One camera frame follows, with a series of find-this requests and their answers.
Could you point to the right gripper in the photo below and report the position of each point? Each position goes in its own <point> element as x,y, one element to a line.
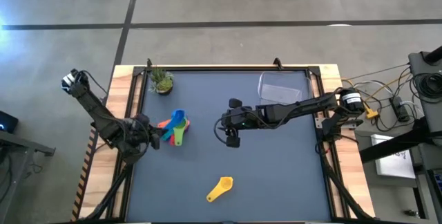
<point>241,118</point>

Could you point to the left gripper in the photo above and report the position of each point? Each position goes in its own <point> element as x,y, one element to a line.
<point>141,135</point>

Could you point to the colourful measuring spoons set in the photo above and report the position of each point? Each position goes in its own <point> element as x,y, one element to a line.
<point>163,123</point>

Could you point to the teal measuring cup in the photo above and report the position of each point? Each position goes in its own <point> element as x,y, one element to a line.
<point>166,135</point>

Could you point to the green measuring cup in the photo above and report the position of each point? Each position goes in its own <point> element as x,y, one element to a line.
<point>178,137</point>

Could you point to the blue measuring cup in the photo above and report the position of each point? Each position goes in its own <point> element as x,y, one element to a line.
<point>177,115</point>

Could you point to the yellow measuring cup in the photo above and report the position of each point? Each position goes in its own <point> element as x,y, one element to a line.
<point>224,184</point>

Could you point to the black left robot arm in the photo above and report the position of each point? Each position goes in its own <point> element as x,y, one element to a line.
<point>96,110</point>

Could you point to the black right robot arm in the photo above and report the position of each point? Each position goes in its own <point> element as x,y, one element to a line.
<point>304,104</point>

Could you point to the clear plastic basket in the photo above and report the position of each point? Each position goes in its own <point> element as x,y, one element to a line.
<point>283,89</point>

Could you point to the potted succulent plant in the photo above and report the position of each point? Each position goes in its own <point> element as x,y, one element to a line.
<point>161,82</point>

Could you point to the grey-blue table mat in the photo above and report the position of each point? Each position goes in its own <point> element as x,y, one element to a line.
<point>259,182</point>

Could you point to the black table clamp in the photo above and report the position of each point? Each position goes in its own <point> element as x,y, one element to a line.
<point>149,63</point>
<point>277,63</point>

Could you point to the striped hazard tape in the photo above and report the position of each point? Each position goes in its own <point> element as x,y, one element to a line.
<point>84,175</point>

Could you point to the grey side table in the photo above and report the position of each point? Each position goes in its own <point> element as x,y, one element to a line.
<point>14,148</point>

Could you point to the yellow plug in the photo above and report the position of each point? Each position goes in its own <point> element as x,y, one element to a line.
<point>371,114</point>

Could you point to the black device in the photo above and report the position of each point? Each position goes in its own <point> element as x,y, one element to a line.
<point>7,122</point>

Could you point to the white box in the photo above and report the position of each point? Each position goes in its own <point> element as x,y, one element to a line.
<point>393,158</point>

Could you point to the black power strip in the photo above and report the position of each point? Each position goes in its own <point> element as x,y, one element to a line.
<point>400,109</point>

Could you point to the grey equipment stand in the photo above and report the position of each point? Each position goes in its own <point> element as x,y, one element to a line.
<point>428,79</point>

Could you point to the black aluminium table frame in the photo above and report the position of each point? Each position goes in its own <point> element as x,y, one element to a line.
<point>224,68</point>

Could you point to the silver mounting bracket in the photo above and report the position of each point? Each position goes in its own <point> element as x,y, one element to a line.
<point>319,123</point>

